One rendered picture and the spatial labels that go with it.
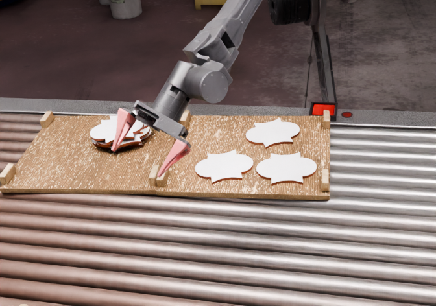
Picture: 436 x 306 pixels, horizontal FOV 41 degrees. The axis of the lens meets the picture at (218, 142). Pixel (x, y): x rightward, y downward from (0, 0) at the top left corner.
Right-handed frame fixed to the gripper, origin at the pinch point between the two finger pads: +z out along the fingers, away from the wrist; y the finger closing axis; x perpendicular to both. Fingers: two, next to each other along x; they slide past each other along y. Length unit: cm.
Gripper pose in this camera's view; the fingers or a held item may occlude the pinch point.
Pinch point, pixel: (137, 159)
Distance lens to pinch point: 108.1
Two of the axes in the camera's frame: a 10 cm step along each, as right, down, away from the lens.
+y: 8.7, 4.8, -1.4
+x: 0.7, 1.7, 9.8
